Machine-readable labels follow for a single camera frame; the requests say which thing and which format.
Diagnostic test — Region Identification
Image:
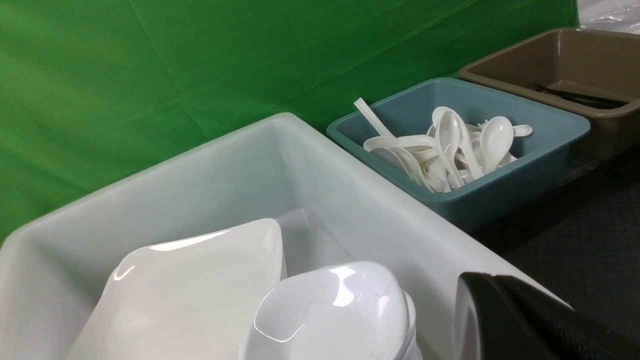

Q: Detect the black serving tray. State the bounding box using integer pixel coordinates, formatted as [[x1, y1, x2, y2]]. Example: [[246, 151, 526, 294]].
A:
[[471, 146, 640, 340]]

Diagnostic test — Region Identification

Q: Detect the upright white spoon in bin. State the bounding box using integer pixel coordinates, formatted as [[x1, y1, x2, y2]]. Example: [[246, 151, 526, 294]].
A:
[[353, 98, 396, 139]]

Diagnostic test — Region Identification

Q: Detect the left white spoon in bin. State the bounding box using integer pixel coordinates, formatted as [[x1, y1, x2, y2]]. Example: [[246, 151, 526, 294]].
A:
[[369, 147, 441, 193]]

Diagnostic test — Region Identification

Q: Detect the brown plastic bin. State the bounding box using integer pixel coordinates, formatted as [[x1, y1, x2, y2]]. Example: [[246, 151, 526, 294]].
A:
[[459, 28, 640, 161]]

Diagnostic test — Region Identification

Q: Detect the green backdrop cloth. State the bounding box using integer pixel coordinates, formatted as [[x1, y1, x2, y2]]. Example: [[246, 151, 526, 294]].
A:
[[0, 0, 579, 240]]

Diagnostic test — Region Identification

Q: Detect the right white spoon in bin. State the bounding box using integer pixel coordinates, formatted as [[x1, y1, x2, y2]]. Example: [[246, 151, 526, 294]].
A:
[[479, 116, 514, 174]]

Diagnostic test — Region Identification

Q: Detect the large white square plate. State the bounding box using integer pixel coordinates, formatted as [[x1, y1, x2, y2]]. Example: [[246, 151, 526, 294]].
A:
[[66, 218, 285, 360]]

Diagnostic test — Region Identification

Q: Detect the stack of small white bowls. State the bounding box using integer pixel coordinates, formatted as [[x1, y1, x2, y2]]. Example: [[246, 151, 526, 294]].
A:
[[238, 260, 423, 360]]

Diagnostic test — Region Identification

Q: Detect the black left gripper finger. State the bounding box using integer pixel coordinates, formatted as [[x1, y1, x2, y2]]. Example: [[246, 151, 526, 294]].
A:
[[452, 272, 640, 360]]

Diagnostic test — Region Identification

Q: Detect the top white spoon in bin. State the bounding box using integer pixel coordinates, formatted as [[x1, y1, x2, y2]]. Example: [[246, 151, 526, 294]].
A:
[[435, 106, 465, 189]]

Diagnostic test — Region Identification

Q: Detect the large translucent white tub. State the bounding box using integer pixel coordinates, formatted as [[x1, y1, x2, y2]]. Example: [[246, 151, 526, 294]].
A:
[[0, 112, 544, 360]]

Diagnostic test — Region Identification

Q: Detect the black chopsticks bundle in bin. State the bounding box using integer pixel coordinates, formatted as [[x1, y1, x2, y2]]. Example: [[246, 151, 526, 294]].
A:
[[533, 83, 629, 110]]

